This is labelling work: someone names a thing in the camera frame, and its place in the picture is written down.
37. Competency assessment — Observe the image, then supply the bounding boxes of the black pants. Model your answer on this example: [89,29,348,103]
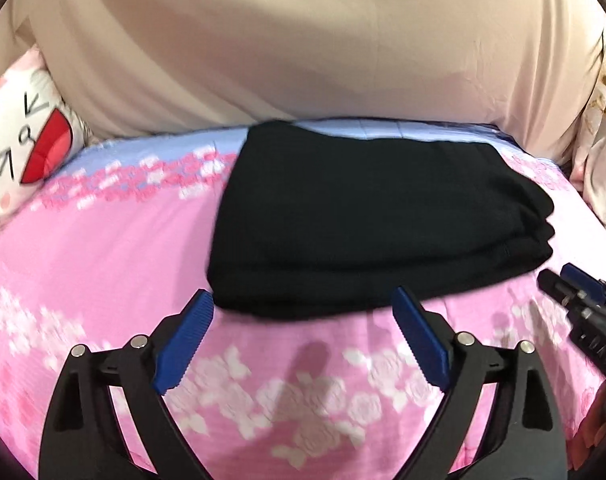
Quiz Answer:
[206,120,556,322]

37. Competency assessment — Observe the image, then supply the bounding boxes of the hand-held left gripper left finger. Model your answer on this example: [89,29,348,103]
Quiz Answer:
[40,289,214,480]

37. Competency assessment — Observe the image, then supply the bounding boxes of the white cat face pillow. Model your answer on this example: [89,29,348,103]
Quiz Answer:
[0,45,91,233]

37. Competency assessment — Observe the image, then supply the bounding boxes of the pink blue floral bed sheet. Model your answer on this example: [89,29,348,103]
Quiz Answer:
[0,117,606,480]

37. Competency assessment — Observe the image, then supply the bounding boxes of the person's right hand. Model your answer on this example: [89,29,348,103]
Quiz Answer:
[577,380,606,467]

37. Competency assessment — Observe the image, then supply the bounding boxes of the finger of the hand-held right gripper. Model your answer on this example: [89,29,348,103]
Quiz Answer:
[559,262,606,303]
[538,269,584,311]

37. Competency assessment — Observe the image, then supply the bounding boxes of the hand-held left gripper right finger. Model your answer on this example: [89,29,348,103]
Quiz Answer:
[392,286,568,480]

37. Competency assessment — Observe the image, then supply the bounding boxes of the beige draped cloth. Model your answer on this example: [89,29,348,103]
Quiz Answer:
[8,0,606,167]

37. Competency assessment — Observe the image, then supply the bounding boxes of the cream floral cloth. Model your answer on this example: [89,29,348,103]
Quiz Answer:
[569,24,606,253]

